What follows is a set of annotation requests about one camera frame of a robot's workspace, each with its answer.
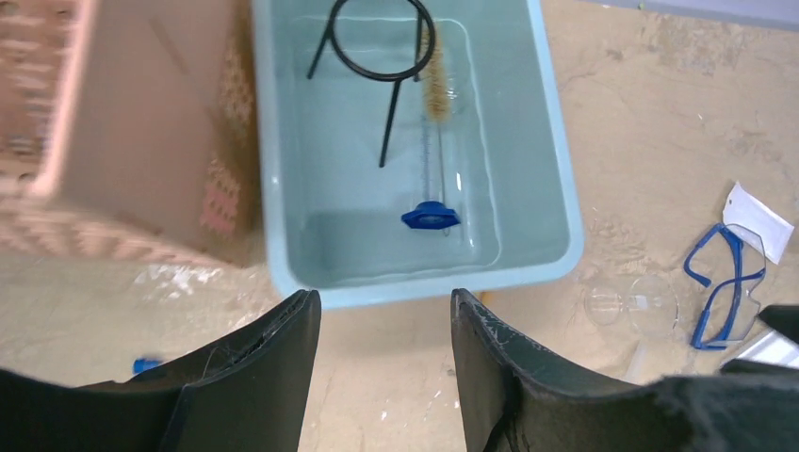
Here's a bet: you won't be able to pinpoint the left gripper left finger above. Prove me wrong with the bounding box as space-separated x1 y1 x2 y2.
1 290 321 451

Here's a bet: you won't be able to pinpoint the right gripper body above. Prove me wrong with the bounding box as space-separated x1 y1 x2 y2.
758 305 799 344

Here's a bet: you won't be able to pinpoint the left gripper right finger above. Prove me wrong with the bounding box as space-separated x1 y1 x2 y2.
450 288 798 451

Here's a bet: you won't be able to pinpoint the blue safety glasses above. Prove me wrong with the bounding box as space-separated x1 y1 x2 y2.
683 223 767 351

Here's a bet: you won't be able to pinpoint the glass graduated cylinder blue base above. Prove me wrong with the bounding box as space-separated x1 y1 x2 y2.
400 113 461 236

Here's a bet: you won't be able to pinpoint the bristle test tube brush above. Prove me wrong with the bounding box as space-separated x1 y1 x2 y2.
419 18 454 238

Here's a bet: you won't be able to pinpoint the black ring stand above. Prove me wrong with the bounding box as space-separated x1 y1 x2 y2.
305 1 438 169

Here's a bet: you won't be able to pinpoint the white tub lid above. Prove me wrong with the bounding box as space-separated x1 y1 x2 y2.
720 328 798 371

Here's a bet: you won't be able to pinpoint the white paper tag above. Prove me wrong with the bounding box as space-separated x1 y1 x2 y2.
722 182 794 265

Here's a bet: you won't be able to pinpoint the upper blue-capped test tube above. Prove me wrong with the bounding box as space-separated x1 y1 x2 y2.
131 357 164 376

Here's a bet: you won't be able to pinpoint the teal plastic tub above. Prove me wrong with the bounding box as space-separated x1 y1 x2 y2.
252 1 584 309

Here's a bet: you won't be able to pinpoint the orange plastic rack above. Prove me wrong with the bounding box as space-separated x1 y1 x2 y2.
1 1 259 267

